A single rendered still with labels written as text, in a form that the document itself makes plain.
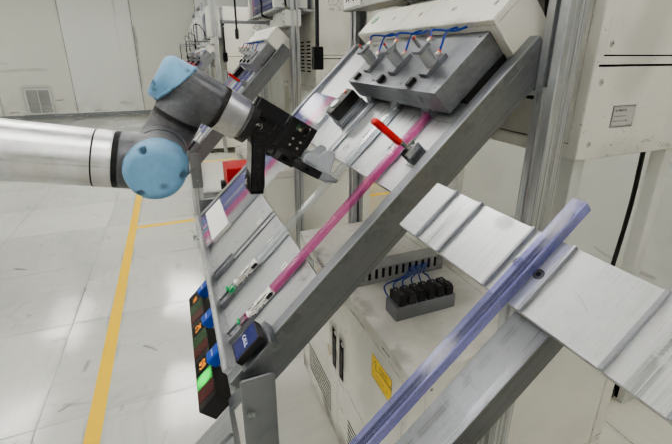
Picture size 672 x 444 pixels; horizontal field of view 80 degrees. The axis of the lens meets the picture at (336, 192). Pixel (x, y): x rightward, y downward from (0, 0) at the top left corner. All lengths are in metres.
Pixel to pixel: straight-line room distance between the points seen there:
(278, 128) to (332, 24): 1.41
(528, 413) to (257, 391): 0.72
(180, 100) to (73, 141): 0.17
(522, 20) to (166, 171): 0.57
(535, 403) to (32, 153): 1.09
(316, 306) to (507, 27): 0.52
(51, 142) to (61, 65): 8.92
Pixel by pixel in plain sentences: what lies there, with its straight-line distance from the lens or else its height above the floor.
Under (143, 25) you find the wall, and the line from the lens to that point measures 9.33.
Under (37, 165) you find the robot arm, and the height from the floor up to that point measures 1.06.
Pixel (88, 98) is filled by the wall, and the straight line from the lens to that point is 9.47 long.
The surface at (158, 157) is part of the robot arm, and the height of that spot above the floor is 1.07.
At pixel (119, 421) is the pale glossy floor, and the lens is 1.74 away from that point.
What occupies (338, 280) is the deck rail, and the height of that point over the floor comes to 0.86.
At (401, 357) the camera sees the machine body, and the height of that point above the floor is 0.62.
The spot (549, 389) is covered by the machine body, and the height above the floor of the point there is 0.44.
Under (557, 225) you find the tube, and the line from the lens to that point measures 0.39.
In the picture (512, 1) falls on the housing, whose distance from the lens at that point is 0.72.
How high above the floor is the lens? 1.19
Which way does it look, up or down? 19 degrees down
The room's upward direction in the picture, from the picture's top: straight up
